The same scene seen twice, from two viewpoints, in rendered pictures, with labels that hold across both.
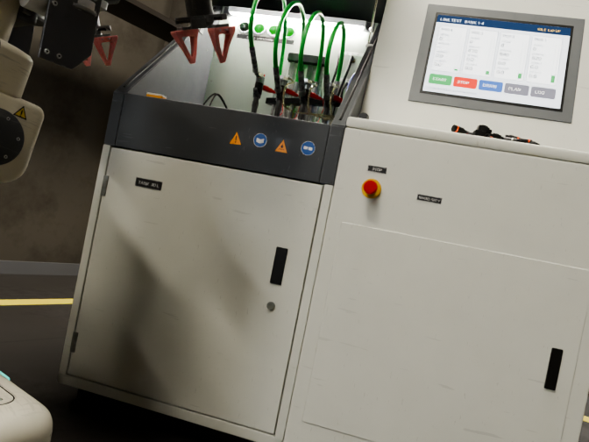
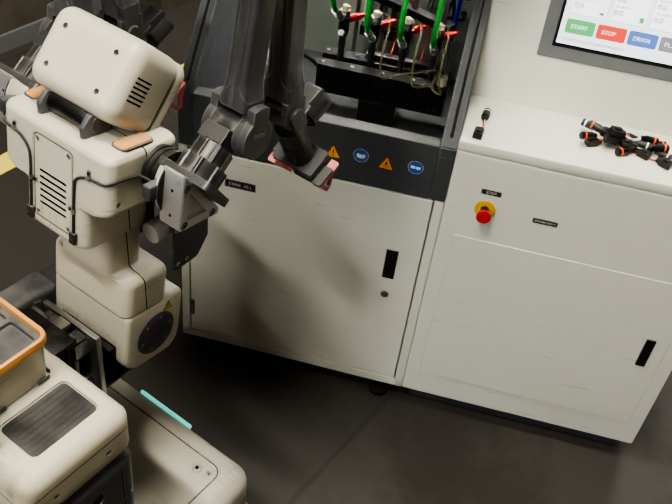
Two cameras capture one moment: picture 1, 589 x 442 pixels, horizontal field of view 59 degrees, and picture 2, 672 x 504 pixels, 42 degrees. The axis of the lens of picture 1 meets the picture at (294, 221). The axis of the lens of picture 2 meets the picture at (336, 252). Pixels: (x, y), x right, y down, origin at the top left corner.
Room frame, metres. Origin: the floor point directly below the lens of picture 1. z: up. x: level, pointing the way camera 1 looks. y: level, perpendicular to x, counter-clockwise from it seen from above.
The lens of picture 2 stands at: (-0.32, 0.30, 2.11)
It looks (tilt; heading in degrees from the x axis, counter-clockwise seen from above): 42 degrees down; 356
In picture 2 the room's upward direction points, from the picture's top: 8 degrees clockwise
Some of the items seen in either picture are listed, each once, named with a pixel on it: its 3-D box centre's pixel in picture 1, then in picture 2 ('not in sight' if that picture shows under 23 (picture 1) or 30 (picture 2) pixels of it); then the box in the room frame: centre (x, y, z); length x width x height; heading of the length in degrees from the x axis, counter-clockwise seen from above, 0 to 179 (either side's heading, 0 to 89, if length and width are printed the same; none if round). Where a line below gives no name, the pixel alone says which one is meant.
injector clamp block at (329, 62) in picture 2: not in sight; (380, 92); (1.68, 0.08, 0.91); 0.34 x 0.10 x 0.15; 77
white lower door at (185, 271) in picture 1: (188, 283); (299, 270); (1.46, 0.26, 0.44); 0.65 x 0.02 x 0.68; 77
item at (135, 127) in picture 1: (220, 137); (313, 142); (1.48, 0.25, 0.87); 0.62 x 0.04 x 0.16; 77
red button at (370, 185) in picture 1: (371, 188); (484, 213); (1.34, -0.18, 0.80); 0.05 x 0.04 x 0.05; 77
